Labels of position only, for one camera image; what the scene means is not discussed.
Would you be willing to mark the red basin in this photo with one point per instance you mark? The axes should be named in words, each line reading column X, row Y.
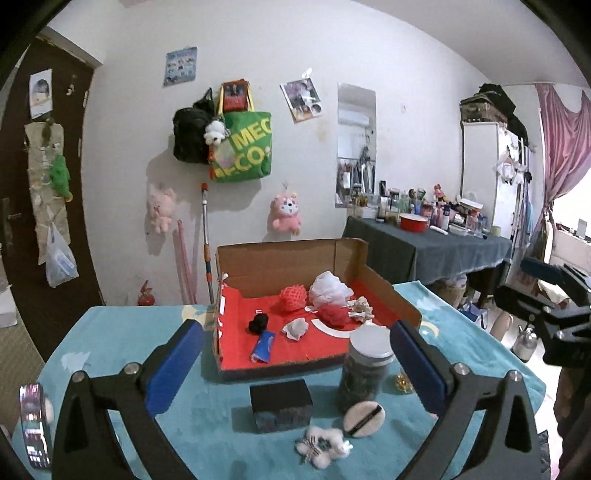
column 414, row 223

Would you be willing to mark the white refrigerator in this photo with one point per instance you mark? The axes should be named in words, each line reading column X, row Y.
column 490, row 177

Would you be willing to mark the round beige powder puff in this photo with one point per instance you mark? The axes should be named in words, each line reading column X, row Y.
column 364, row 419

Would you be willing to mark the brown cardboard box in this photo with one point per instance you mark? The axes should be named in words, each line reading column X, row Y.
column 264, row 269

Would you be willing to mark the blue cloth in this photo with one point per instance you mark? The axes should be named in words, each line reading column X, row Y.
column 261, row 352

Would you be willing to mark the pale pink plush toy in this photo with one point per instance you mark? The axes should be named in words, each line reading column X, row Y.
column 161, row 205

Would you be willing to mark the pink stick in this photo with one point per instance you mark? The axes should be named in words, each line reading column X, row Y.
column 185, row 264

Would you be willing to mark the dark grey covered side table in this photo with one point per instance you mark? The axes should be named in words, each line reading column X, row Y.
column 400, row 256

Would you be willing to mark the cream knitted scrunchie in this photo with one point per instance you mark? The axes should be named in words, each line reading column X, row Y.
column 360, row 310

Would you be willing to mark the wall mirror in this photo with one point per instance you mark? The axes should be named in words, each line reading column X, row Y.
column 356, row 145

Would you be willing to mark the red foam net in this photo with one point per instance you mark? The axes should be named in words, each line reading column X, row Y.
column 293, row 298

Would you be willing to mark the black yarn scrunchie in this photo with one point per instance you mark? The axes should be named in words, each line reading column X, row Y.
column 258, row 324

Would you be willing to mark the pink plush toy right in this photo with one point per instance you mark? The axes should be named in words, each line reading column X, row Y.
column 286, row 214

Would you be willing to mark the red toy fire extinguisher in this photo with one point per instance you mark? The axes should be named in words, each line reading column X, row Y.
column 145, row 297

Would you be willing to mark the red bag box liner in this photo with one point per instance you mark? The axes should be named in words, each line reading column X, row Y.
column 319, row 346

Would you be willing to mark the teal table cloth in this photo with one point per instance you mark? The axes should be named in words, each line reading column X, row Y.
column 210, row 422

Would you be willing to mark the black backpack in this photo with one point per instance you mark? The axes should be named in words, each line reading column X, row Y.
column 189, row 128

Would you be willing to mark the silver orange mop handle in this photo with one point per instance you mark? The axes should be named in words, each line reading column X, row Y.
column 207, row 247

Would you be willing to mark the smartphone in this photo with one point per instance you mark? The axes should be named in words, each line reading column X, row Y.
column 34, row 426

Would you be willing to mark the glass jar metal lid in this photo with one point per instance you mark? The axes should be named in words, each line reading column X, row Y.
column 366, row 365

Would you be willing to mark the white mesh bath pouf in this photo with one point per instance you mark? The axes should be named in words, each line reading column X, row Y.
column 329, row 289

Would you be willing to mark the white fluffy bow scrunchie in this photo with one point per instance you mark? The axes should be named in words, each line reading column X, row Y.
column 321, row 447

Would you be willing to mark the gold hair clip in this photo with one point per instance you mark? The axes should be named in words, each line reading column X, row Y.
column 403, row 383

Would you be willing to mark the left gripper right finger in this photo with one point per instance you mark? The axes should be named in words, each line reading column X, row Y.
column 507, row 445

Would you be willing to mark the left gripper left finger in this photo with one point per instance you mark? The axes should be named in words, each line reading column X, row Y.
column 85, row 444

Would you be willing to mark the pink curtain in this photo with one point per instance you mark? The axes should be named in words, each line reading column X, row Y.
column 565, row 136

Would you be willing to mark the black beauty cream box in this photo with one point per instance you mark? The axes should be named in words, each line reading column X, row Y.
column 281, row 406

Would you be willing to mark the red knitted yarn item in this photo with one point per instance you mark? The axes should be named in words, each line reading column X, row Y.
column 334, row 316

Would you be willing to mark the green tote bag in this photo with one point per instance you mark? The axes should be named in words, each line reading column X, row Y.
column 239, row 138

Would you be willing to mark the green plush toy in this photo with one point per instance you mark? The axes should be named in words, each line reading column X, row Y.
column 59, row 178

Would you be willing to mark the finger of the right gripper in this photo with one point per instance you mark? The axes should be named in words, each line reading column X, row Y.
column 531, row 306
column 571, row 280

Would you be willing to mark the white plastic bag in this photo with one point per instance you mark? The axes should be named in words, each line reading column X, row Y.
column 60, row 263

